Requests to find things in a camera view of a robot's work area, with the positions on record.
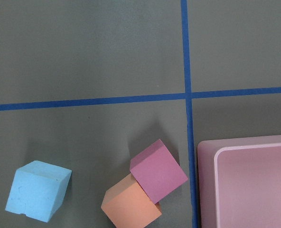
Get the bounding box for orange foam block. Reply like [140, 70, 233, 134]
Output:
[101, 174, 162, 228]

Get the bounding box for pink plastic tray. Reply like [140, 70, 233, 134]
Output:
[197, 135, 281, 228]

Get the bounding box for light blue foam block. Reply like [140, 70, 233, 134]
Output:
[5, 161, 72, 222]

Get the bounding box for magenta foam block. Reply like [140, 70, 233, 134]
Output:
[130, 139, 188, 204]

